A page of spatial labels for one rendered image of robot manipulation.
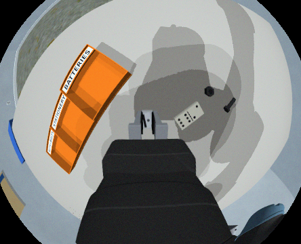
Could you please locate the white domino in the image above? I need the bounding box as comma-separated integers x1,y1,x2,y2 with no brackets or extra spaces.
174,101,204,130

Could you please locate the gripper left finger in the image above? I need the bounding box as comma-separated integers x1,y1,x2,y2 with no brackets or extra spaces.
128,111,143,140

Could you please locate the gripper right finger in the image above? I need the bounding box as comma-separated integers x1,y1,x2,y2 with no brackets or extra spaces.
152,110,168,140

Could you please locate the orange rack of labelled bins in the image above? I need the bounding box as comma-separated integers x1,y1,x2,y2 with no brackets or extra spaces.
46,44,132,174

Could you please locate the dark grey bolt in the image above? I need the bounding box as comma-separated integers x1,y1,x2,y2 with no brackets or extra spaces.
224,98,236,113

